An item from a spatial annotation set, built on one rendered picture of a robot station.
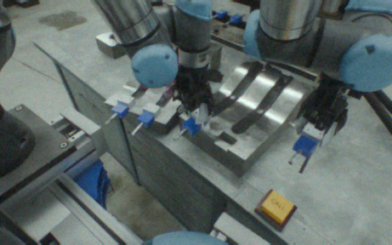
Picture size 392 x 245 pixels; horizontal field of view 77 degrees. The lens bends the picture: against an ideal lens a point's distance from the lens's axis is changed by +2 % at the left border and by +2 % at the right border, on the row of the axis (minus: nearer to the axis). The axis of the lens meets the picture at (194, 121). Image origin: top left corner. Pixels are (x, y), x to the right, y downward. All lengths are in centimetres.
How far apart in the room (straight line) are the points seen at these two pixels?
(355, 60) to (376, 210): 53
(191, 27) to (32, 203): 49
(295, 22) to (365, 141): 72
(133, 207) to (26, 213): 107
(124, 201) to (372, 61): 150
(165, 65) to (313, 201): 56
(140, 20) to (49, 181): 42
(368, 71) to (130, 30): 33
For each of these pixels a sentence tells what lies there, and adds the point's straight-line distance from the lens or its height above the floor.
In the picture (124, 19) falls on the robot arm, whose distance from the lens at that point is 39.
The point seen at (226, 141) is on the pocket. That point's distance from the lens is 76.
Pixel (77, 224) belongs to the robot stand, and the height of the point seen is 95.
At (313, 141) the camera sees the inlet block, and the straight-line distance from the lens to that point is 71.
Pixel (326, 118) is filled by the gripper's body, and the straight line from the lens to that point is 59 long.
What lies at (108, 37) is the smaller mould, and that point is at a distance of 138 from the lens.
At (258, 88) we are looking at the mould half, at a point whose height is 91.
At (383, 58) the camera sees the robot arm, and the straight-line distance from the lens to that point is 40.
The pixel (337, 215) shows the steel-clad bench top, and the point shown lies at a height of 80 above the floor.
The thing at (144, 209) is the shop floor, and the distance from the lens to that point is 162.
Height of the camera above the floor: 143
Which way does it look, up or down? 44 degrees down
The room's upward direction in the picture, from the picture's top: straight up
